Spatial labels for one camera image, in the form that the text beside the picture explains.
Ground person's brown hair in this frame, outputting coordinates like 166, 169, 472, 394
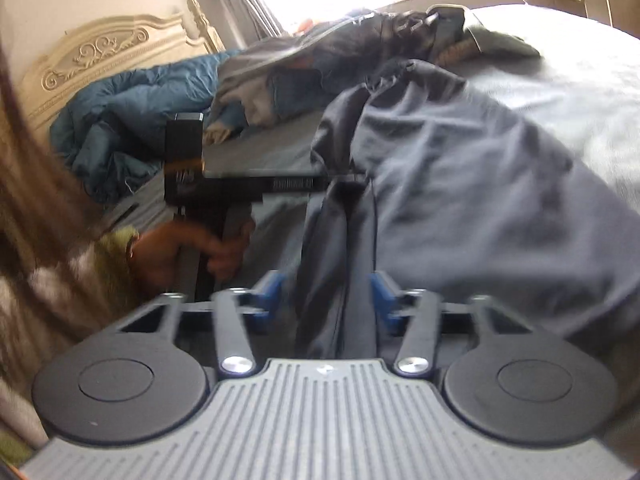
0, 35, 103, 281

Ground cream carved headboard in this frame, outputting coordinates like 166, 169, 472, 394
22, 0, 226, 131

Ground beige garment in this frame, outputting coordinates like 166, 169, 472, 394
239, 80, 274, 127

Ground pile of mixed clothes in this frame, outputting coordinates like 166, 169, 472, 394
215, 15, 386, 96

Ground person's left hand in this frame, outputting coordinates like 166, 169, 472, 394
130, 220, 257, 297

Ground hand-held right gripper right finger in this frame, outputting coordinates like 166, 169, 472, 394
369, 270, 531, 376

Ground blue duvet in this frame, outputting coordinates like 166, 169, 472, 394
50, 52, 236, 206

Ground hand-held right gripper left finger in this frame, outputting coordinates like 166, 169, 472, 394
117, 270, 286, 378

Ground olive grey garment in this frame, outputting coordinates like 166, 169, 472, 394
430, 4, 543, 63

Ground dark grey pants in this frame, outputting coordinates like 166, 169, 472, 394
295, 57, 640, 361

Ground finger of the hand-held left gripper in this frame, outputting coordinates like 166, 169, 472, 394
327, 175, 372, 196

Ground bed with grey sheet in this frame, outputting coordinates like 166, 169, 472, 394
100, 2, 640, 311

